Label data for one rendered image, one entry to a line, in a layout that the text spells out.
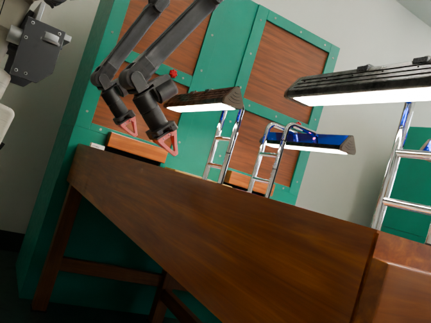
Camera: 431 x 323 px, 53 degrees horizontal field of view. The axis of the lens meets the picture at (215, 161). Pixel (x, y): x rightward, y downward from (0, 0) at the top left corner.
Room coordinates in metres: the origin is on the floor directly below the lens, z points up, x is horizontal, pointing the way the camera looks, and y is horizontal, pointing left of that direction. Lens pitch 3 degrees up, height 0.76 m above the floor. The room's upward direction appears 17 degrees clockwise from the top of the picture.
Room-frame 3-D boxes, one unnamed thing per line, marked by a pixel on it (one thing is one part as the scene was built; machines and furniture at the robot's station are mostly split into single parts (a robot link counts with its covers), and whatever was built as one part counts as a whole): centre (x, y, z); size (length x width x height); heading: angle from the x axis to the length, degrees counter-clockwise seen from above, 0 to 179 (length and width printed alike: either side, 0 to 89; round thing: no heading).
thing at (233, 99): (1.77, 0.14, 1.08); 0.62 x 0.08 x 0.07; 27
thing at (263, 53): (2.57, 0.19, 1.31); 1.36 x 0.55 x 0.95; 117
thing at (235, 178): (2.44, -0.22, 0.83); 0.30 x 0.06 x 0.07; 117
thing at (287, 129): (1.98, -0.29, 0.90); 0.20 x 0.19 x 0.45; 27
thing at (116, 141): (2.13, 0.39, 0.83); 0.30 x 0.06 x 0.07; 117
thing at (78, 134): (2.57, 0.19, 0.42); 1.36 x 0.55 x 0.84; 117
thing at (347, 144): (2.02, -0.36, 1.08); 0.62 x 0.08 x 0.07; 27
